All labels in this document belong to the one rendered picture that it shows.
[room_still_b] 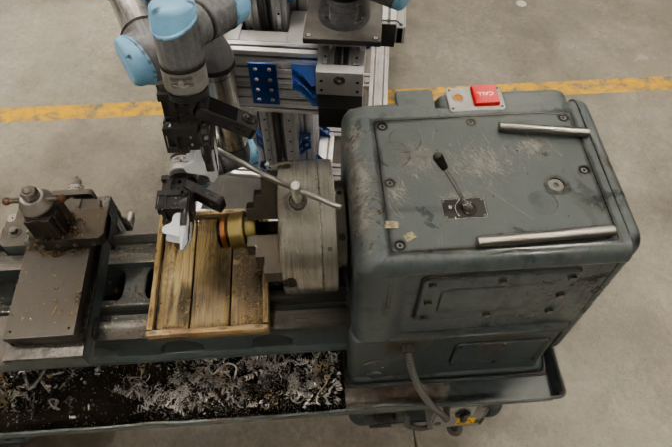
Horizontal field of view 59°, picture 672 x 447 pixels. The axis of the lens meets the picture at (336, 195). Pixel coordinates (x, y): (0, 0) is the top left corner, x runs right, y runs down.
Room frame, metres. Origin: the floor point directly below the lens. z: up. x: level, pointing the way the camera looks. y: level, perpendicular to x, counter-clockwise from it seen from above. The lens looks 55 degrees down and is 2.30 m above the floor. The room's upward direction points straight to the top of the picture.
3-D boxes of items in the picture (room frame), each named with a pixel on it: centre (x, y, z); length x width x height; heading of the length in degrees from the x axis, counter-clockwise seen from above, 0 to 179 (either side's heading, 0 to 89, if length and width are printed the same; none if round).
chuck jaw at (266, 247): (0.66, 0.15, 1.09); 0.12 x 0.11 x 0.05; 4
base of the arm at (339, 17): (1.44, -0.02, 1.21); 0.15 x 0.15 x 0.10
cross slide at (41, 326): (0.73, 0.71, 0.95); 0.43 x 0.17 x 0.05; 4
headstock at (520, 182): (0.80, -0.32, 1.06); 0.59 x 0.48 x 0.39; 94
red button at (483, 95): (1.01, -0.36, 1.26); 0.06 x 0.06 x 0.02; 4
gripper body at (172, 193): (0.84, 0.39, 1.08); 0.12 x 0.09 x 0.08; 4
